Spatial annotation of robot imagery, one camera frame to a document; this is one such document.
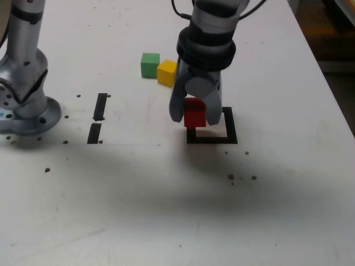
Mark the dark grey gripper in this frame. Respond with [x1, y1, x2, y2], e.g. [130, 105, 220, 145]
[169, 59, 224, 127]

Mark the red cube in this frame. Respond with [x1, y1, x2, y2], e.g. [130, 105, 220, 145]
[183, 97, 207, 128]

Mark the yellow cube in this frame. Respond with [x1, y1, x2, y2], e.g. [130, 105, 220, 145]
[156, 59, 178, 88]

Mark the green cube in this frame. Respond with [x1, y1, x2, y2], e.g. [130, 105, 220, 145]
[140, 53, 161, 79]

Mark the black tape square outline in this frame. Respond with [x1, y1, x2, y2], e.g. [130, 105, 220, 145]
[186, 106, 239, 145]

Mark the black tape strip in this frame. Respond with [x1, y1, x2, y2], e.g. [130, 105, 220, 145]
[87, 93, 108, 145]

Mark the grey metal beam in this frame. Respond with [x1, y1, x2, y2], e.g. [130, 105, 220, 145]
[318, 60, 355, 74]

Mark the dark wooden furniture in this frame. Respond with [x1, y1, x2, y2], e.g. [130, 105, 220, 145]
[321, 0, 355, 34]

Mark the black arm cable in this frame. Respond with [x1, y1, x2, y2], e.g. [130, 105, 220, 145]
[170, 0, 192, 21]
[239, 0, 267, 21]

